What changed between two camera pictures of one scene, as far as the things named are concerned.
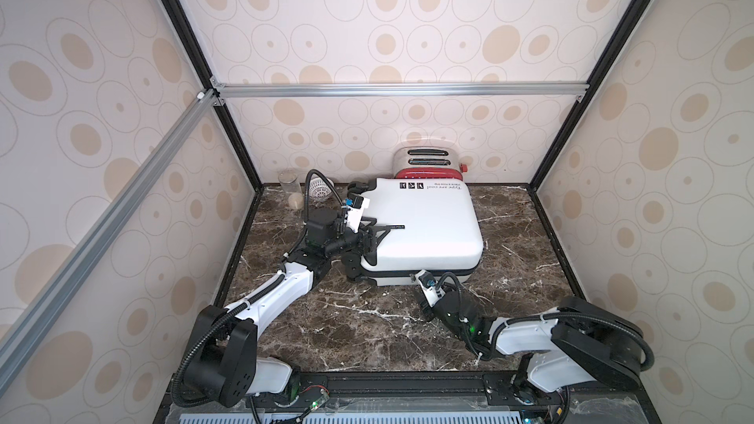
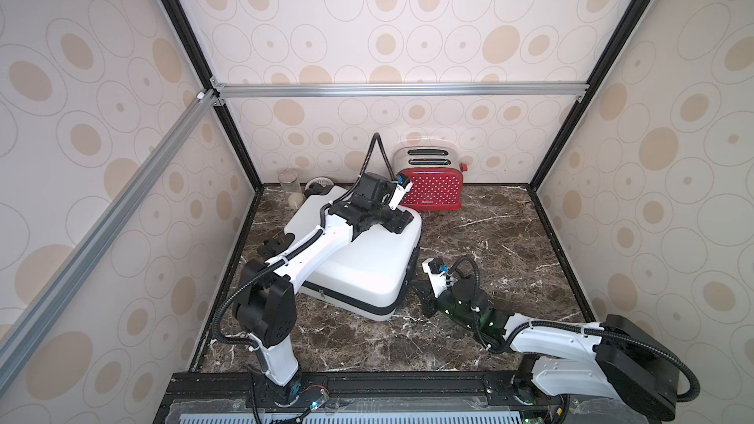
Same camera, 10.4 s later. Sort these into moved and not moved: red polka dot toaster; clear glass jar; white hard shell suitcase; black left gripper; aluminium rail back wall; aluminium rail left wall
Moved: white hard shell suitcase; black left gripper
Not moved: aluminium rail back wall; aluminium rail left wall; red polka dot toaster; clear glass jar
